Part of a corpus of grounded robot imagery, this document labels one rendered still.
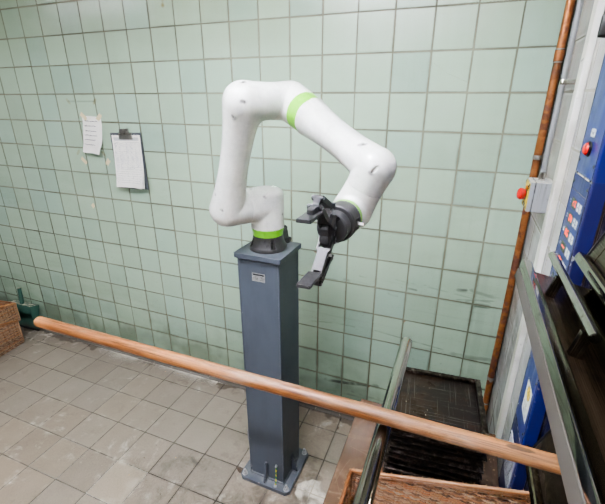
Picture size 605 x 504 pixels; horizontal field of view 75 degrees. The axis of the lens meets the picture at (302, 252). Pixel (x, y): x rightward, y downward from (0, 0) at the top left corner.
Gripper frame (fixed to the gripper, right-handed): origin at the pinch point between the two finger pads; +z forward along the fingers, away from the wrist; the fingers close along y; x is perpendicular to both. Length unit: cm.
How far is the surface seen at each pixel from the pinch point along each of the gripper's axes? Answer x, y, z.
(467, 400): -38, 63, -48
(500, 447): -39.0, 27.5, 7.1
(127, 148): 155, -1, -112
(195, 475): 77, 148, -47
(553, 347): -41.5, 3.7, 11.4
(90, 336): 56, 28, 7
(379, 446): -19.3, 30.6, 11.7
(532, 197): -49, 2, -79
